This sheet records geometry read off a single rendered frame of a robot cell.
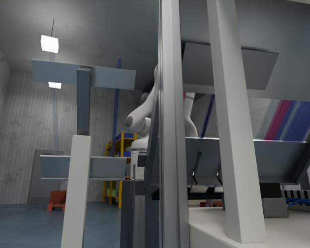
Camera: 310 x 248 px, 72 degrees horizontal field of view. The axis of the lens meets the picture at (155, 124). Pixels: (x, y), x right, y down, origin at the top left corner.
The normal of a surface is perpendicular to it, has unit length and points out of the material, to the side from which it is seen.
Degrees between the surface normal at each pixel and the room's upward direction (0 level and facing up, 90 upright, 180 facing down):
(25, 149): 90
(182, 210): 90
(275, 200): 90
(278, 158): 134
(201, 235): 90
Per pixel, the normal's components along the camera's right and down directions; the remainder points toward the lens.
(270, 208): 0.18, -0.27
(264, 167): 0.14, 0.48
